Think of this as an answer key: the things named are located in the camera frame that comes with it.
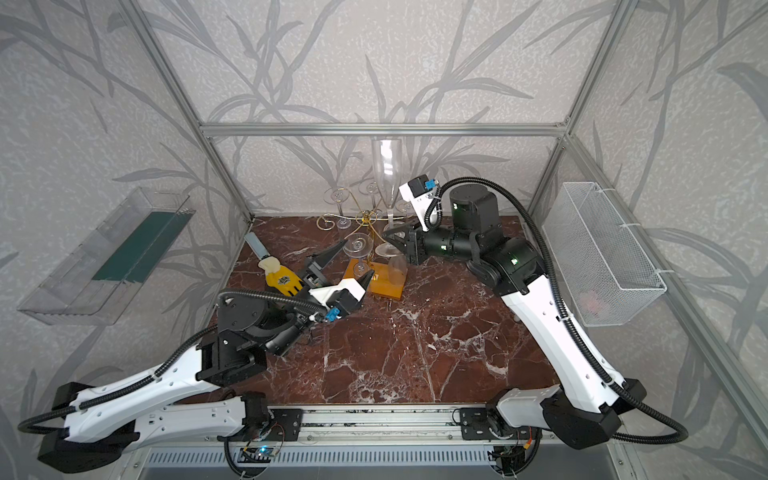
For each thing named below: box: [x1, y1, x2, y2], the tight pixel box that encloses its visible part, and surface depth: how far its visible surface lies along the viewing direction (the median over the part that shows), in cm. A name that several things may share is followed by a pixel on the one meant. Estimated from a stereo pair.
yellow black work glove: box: [258, 256, 304, 297], surface depth 101 cm
